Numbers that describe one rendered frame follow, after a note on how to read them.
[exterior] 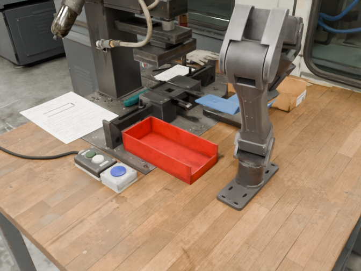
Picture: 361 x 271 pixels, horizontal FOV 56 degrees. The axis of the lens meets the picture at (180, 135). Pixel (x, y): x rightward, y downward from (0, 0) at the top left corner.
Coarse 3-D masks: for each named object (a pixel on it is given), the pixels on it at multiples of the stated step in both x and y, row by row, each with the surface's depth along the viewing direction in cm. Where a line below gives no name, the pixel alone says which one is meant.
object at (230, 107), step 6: (204, 96) 105; (210, 96) 106; (204, 102) 101; (210, 102) 101; (222, 102) 102; (228, 102) 102; (222, 108) 98; (228, 108) 98; (234, 108) 98; (234, 114) 95
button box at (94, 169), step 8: (8, 152) 99; (72, 152) 97; (80, 152) 95; (96, 152) 94; (80, 160) 91; (88, 160) 91; (104, 160) 91; (112, 160) 91; (80, 168) 93; (88, 168) 89; (96, 168) 88; (104, 168) 89; (96, 176) 88
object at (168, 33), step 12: (120, 24) 110; (132, 24) 107; (144, 24) 111; (156, 24) 109; (168, 24) 100; (144, 36) 105; (156, 36) 102; (168, 36) 98; (180, 36) 99; (144, 48) 101; (156, 48) 100; (168, 48) 100; (180, 48) 103; (192, 48) 107; (144, 60) 100; (156, 60) 97; (168, 60) 100
